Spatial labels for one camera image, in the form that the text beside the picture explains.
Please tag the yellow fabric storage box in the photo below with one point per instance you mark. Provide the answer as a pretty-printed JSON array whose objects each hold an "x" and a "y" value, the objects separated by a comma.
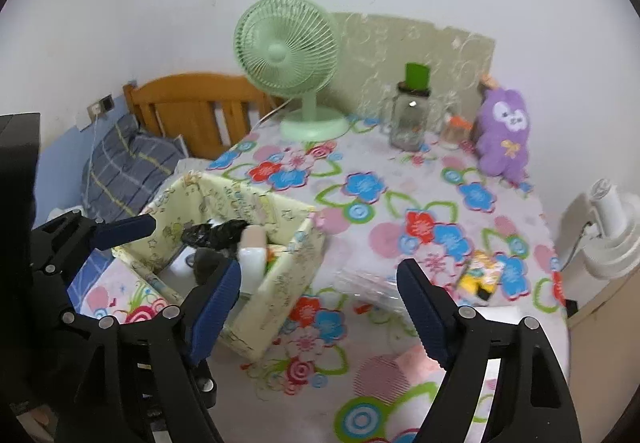
[{"x": 285, "y": 268}]

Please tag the clear plastic packet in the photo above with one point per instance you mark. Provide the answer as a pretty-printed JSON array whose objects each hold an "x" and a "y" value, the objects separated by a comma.
[{"x": 370, "y": 285}]

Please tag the blue checked bed sheet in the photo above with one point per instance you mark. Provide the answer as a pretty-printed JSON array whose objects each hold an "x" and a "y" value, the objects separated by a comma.
[{"x": 97, "y": 270}]

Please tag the glass jar with green lid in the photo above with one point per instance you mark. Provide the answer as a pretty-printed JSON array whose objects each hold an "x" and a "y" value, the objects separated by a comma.
[{"x": 410, "y": 118}]

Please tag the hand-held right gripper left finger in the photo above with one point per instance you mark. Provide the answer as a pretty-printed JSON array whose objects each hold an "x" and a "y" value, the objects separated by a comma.
[{"x": 215, "y": 308}]

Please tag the floral tablecloth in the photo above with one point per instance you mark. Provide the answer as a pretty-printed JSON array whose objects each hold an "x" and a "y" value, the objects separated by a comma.
[{"x": 390, "y": 203}]

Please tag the white standing fan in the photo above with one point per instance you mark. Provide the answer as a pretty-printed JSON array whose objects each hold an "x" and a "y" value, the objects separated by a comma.
[{"x": 610, "y": 233}]

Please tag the green desk fan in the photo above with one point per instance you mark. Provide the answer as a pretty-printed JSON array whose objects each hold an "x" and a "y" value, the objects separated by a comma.
[{"x": 280, "y": 50}]

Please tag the wall outlet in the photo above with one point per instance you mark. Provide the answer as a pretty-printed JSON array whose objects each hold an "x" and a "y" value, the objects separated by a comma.
[{"x": 100, "y": 105}]

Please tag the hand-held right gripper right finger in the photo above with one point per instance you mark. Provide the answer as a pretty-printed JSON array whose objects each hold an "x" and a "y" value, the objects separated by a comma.
[{"x": 425, "y": 318}]

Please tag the white quilt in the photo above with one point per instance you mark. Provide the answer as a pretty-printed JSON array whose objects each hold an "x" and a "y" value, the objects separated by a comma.
[{"x": 192, "y": 168}]

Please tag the purple plush rabbit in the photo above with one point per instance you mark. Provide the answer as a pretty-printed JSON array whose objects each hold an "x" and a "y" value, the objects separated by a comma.
[{"x": 505, "y": 133}]

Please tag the small clear jar orange lid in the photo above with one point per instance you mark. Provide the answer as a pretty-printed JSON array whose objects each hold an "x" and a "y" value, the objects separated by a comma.
[{"x": 452, "y": 133}]

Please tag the wooden headboard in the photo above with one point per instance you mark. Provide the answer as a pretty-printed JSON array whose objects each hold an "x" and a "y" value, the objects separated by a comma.
[{"x": 200, "y": 113}]

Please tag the beige door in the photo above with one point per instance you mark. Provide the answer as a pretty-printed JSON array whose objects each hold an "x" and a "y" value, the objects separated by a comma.
[{"x": 605, "y": 318}]

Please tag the green patterned wall panel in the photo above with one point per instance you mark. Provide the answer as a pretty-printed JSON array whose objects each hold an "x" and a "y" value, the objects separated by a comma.
[{"x": 390, "y": 53}]

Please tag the black bag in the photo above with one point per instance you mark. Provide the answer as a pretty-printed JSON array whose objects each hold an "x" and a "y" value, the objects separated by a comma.
[{"x": 215, "y": 233}]

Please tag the yellow snack packet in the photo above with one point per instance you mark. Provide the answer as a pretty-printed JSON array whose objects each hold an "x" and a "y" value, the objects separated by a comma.
[{"x": 480, "y": 275}]

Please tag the small white bundle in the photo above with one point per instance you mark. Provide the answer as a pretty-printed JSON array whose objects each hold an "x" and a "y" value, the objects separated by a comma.
[{"x": 252, "y": 253}]

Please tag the grey plaid pillow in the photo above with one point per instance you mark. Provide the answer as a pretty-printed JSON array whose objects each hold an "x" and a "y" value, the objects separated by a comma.
[{"x": 130, "y": 168}]

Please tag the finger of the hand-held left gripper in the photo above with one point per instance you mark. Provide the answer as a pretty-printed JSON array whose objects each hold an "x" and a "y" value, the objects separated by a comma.
[
  {"x": 125, "y": 229},
  {"x": 206, "y": 385}
]

